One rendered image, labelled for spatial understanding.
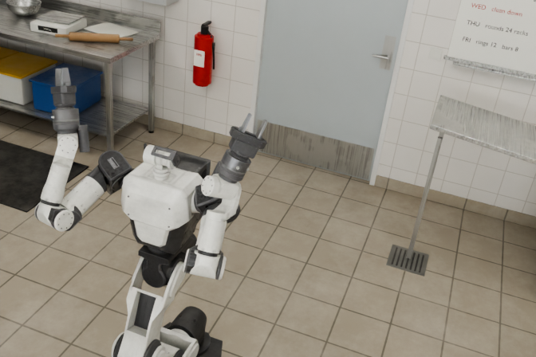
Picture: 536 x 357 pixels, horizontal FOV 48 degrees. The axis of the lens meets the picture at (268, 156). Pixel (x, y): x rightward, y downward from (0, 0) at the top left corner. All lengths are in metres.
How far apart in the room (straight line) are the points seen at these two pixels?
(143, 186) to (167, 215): 0.14
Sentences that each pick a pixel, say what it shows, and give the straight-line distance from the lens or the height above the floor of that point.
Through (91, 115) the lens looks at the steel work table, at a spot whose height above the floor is 0.23.
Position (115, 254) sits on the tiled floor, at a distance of 3.93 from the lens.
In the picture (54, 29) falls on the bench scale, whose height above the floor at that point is 0.93.
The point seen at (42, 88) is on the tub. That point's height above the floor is 0.43.
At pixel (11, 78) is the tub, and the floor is 0.45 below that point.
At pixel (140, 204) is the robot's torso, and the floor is 1.20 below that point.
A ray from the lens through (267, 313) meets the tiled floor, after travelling 3.56.
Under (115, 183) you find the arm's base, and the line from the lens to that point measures 2.30.
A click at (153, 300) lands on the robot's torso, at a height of 0.76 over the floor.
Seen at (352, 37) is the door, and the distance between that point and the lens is 4.55.
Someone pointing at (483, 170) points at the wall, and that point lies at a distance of 4.74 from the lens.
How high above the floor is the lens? 2.42
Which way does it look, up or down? 28 degrees down
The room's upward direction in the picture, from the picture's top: 7 degrees clockwise
